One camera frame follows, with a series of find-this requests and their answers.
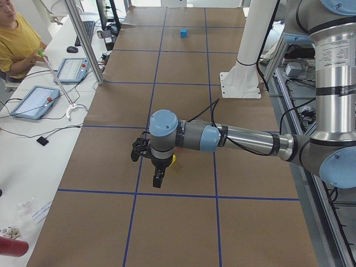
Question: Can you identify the far teach pendant tablet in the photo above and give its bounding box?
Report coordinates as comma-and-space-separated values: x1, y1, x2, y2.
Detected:
56, 58, 90, 84

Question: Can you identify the blue block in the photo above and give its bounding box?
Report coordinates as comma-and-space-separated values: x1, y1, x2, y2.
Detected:
180, 28, 188, 38

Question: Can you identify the teach pendant tablet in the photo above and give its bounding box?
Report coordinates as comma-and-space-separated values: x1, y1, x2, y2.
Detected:
56, 58, 90, 84
11, 86, 60, 120

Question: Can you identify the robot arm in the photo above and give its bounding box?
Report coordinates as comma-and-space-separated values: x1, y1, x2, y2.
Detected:
146, 1, 355, 189

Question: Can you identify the near teach pendant tablet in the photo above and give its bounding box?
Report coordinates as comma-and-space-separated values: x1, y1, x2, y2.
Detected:
11, 86, 60, 120

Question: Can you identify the yellow block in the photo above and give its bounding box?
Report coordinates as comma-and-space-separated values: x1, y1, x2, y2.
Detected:
170, 154, 176, 167

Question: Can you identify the red cylinder bottle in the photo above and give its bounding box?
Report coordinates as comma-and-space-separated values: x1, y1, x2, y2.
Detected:
0, 237, 29, 257

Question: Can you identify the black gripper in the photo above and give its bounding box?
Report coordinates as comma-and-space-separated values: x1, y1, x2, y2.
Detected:
151, 155, 172, 188

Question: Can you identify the metal fitting with white tube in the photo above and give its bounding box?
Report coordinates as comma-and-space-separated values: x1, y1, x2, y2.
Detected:
1, 227, 20, 239

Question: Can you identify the aluminium frame post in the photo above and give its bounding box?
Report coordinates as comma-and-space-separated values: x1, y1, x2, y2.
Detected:
65, 0, 103, 85

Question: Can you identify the black computer mouse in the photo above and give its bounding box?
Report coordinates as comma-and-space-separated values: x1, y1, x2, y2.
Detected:
66, 46, 78, 53

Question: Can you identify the reacher grabber stick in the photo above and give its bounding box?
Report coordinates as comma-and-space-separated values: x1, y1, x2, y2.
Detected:
37, 49, 88, 122

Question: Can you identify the black keyboard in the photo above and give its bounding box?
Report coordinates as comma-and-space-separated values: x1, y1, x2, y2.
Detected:
75, 21, 95, 47

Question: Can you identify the clear plastic parts bag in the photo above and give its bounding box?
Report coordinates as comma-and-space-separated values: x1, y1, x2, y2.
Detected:
14, 197, 52, 226

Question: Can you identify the small black square pad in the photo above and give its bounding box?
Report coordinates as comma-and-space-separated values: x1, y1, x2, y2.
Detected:
36, 136, 49, 146

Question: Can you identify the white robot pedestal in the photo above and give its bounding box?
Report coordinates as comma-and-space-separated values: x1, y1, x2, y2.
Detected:
220, 0, 280, 99

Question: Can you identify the person in yellow shirt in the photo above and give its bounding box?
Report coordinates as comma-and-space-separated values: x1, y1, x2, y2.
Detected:
1, 1, 47, 80

